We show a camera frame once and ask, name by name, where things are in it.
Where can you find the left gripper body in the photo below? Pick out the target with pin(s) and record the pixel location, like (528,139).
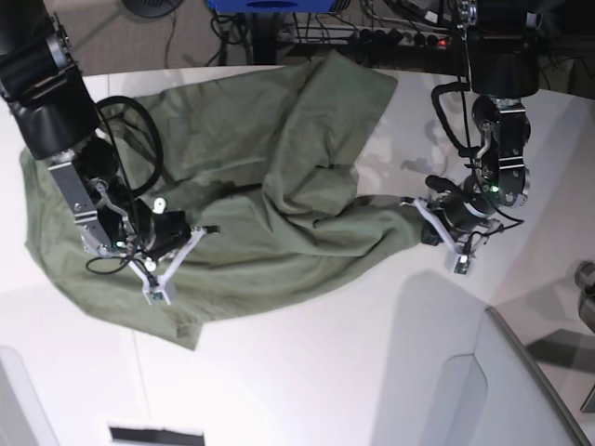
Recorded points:
(461,208)

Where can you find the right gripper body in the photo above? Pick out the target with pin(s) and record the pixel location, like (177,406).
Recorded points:
(161,234)

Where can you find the green t-shirt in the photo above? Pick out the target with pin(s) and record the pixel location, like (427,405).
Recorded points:
(268,158)

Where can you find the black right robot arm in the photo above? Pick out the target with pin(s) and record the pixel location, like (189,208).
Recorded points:
(58,120)

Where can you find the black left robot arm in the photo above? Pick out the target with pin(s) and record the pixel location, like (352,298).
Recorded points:
(497,41)

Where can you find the metal cylinder fixture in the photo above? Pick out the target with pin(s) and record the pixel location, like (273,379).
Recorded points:
(584,280)

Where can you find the black power strip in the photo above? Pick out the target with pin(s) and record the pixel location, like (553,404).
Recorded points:
(394,37)

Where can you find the blue box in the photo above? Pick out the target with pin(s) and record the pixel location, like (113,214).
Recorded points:
(271,6)

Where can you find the grey metal rail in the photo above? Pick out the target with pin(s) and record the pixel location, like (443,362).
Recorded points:
(522,407)

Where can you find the black table leg post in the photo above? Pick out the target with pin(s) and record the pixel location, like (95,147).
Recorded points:
(264,32)

